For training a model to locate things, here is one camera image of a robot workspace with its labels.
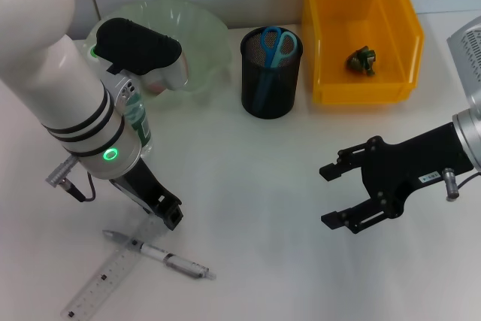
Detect yellow plastic bin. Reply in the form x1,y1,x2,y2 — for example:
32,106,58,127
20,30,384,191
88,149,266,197
300,0,425,104

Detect blue scissors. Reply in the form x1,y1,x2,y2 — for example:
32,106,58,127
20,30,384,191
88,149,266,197
251,26,298,111

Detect clear plastic ruler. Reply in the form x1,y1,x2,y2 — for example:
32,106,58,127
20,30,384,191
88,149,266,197
60,215,169,318

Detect pink peach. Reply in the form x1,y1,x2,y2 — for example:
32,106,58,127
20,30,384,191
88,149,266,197
144,79,167,95

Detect green glass fruit plate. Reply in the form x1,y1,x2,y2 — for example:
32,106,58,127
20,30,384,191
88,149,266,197
83,0,233,106

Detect black mesh pen holder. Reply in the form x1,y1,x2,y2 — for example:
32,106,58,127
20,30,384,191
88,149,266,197
239,26,304,121

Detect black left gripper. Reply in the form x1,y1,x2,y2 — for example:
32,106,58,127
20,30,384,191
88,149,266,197
110,159,184,232

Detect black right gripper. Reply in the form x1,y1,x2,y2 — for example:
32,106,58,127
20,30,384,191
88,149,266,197
319,122,474,234

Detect green plastic wrapper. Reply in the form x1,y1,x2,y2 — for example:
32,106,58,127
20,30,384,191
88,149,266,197
345,45,379,77

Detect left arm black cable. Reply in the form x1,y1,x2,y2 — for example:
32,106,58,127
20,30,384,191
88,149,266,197
45,155,97,204

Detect clear water bottle green label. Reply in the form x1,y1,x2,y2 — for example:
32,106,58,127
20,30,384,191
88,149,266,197
88,44,155,160

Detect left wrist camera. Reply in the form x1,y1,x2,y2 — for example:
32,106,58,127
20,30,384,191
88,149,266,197
92,17,189,92

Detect grey white pen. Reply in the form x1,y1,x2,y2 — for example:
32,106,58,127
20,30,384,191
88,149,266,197
101,229,218,281

